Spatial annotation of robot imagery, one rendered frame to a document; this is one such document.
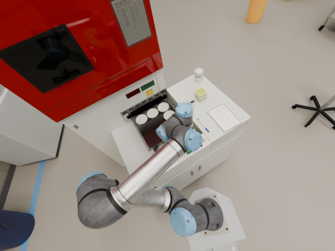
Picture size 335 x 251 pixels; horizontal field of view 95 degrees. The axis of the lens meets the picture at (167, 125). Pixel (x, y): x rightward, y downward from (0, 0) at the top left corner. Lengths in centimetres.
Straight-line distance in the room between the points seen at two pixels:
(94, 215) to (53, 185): 219
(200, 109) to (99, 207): 94
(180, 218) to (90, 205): 40
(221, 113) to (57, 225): 223
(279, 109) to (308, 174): 90
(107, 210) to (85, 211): 7
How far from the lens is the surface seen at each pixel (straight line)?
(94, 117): 131
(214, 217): 89
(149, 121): 130
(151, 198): 78
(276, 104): 272
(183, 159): 104
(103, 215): 55
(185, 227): 79
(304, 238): 220
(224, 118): 119
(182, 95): 132
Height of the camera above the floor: 195
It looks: 58 degrees down
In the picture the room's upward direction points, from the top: 17 degrees counter-clockwise
